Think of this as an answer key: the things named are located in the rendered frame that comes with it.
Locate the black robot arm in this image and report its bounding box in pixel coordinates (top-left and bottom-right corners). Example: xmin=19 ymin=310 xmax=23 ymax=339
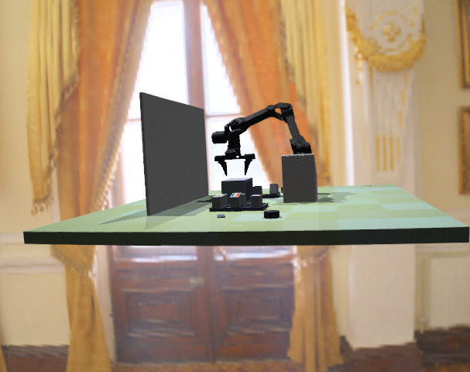
xmin=211 ymin=102 xmax=312 ymax=160

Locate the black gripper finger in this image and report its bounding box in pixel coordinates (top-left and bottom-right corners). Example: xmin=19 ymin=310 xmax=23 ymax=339
xmin=244 ymin=160 xmax=252 ymax=176
xmin=218 ymin=162 xmax=228 ymax=177

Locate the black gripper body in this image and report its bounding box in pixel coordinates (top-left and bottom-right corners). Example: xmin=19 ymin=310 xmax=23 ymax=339
xmin=214 ymin=143 xmax=256 ymax=162

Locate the black short cylinder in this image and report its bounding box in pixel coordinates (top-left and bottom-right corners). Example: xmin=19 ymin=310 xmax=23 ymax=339
xmin=264 ymin=210 xmax=280 ymax=219

